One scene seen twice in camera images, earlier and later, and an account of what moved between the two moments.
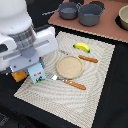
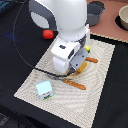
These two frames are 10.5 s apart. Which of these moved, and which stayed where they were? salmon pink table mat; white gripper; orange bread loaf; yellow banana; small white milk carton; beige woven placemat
Moved: white gripper; orange bread loaf; small white milk carton
Stayed: yellow banana; beige woven placemat; salmon pink table mat
